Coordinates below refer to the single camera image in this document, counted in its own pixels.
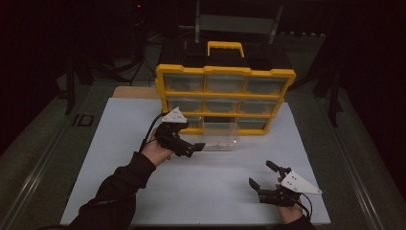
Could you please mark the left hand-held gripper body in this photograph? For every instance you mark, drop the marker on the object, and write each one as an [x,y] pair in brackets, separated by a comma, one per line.
[169,137]

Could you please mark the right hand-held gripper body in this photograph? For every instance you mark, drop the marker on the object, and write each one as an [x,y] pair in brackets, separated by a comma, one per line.
[297,184]

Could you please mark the clear plastic drawer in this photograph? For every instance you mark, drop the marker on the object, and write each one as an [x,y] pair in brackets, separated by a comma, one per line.
[223,140]

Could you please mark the yellow black drawer organizer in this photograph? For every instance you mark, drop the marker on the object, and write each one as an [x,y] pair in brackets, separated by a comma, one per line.
[223,69]

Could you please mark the person's left hand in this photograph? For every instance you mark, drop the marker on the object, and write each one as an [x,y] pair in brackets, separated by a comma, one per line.
[156,151]

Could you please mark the person's right hand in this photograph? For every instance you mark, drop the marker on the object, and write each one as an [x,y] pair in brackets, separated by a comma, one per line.
[290,214]

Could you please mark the wooden board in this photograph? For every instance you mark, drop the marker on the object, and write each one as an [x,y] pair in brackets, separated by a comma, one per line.
[134,92]

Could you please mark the black tripod stand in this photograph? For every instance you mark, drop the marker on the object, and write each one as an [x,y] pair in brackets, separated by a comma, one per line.
[139,48]

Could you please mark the black stand leg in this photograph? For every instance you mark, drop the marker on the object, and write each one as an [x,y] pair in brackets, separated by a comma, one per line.
[333,96]
[70,86]

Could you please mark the grey metal frame stand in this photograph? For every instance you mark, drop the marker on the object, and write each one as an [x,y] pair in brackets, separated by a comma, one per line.
[236,24]

